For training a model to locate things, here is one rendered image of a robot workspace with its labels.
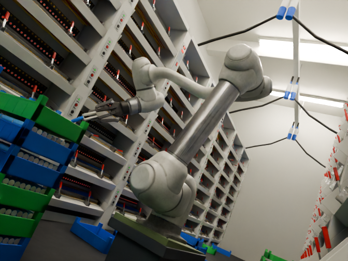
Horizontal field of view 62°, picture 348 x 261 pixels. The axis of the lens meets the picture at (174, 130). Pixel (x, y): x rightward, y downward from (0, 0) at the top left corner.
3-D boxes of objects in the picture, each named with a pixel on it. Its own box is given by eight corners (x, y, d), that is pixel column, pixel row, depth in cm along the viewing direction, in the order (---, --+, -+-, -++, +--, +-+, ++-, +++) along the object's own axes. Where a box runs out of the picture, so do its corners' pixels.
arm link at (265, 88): (236, 86, 145) (230, 70, 135) (274, 81, 138) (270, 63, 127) (235, 109, 140) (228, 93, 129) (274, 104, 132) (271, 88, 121)
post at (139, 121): (104, 230, 202) (192, 34, 242) (96, 229, 194) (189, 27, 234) (84, 219, 211) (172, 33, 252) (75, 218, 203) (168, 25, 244)
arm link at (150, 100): (136, 113, 161) (131, 90, 158) (160, 107, 168) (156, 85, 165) (143, 115, 152) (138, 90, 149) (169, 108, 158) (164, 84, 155)
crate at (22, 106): (79, 145, 97) (89, 124, 99) (29, 119, 80) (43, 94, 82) (29, 126, 113) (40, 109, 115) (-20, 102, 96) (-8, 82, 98)
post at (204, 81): (148, 237, 261) (213, 79, 302) (143, 236, 253) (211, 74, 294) (131, 228, 271) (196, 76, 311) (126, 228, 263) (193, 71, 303)
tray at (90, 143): (124, 165, 205) (132, 155, 206) (66, 134, 154) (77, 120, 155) (107, 151, 216) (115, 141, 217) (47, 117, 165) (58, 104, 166)
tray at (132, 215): (146, 227, 256) (155, 214, 257) (107, 218, 204) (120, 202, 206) (131, 212, 266) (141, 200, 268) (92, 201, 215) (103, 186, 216)
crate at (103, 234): (129, 257, 156) (135, 243, 158) (103, 254, 141) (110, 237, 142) (95, 235, 174) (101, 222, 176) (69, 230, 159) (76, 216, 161)
